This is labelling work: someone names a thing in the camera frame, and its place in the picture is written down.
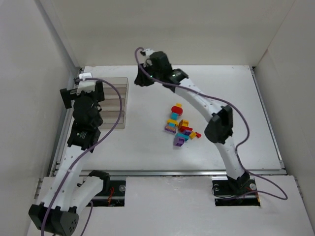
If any yellow orange lego block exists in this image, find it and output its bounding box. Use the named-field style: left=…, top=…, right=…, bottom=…
left=178, top=119, right=189, bottom=128

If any small yellow lego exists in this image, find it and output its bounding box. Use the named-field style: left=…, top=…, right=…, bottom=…
left=189, top=132, right=196, bottom=139

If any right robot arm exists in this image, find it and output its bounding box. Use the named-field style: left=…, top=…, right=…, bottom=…
left=134, top=47, right=250, bottom=195

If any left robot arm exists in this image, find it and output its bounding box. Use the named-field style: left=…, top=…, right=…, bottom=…
left=29, top=80, right=110, bottom=236

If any clear bin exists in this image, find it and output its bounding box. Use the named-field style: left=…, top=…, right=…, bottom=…
left=99, top=99, right=126, bottom=111
left=103, top=88, right=128, bottom=99
left=101, top=77, right=129, bottom=89
left=99, top=111, right=126, bottom=130

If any red rounded lego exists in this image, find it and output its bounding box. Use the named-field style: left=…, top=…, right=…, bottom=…
left=171, top=106, right=183, bottom=116

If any yellow lego plate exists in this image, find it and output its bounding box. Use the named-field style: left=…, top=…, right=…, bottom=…
left=167, top=119, right=179, bottom=127

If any purple tan lego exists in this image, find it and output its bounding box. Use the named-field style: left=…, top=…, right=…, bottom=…
left=164, top=125, right=176, bottom=134

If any red lego middle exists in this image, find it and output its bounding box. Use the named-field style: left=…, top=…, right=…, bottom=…
left=179, top=125, right=193, bottom=133

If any purple lego block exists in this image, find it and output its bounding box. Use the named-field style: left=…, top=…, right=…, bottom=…
left=173, top=136, right=185, bottom=147

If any cyan lego lower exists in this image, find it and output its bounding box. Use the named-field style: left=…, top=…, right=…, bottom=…
left=176, top=132, right=189, bottom=142

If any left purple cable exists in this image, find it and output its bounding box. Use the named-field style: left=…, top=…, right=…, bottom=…
left=39, top=77, right=124, bottom=236

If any purple cable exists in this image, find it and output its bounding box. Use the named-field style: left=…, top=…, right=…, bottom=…
left=39, top=77, right=124, bottom=236
left=134, top=47, right=288, bottom=201

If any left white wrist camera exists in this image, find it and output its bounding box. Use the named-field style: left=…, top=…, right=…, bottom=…
left=76, top=72, right=95, bottom=95

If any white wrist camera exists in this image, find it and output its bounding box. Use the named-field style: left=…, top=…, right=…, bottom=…
left=140, top=48, right=155, bottom=58
left=76, top=72, right=95, bottom=95

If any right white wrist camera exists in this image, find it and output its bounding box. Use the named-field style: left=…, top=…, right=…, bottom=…
left=140, top=48, right=155, bottom=58

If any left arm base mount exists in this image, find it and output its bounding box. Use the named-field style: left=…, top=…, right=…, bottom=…
left=88, top=170, right=126, bottom=207

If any aluminium rail front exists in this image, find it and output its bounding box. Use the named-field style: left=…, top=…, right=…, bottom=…
left=49, top=170, right=288, bottom=177

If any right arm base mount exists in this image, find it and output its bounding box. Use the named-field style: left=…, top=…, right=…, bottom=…
left=211, top=179, right=260, bottom=207

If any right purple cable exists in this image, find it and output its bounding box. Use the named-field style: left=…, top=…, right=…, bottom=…
left=134, top=47, right=288, bottom=201

